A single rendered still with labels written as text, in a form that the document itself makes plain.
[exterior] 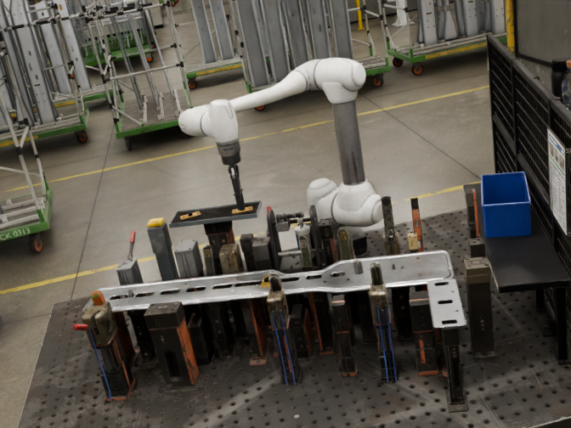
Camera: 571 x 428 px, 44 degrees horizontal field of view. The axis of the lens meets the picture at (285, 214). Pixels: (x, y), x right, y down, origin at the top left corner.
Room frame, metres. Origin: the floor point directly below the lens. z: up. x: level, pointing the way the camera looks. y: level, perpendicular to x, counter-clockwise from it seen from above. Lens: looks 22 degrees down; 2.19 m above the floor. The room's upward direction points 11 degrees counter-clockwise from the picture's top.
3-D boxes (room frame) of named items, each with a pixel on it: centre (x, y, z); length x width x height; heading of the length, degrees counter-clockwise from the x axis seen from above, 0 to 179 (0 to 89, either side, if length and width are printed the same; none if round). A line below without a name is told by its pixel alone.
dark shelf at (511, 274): (2.35, -0.81, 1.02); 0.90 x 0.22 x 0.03; 170
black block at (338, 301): (2.09, -0.12, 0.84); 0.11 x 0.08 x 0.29; 170
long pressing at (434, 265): (2.31, 0.13, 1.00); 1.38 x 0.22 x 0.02; 80
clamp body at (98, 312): (2.23, 0.72, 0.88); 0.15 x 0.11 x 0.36; 170
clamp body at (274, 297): (2.13, 0.09, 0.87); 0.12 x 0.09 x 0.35; 170
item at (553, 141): (2.03, -0.87, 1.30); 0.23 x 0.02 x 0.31; 170
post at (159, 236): (2.73, 0.54, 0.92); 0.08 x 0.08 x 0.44; 80
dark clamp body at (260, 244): (2.51, 0.11, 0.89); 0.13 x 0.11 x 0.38; 170
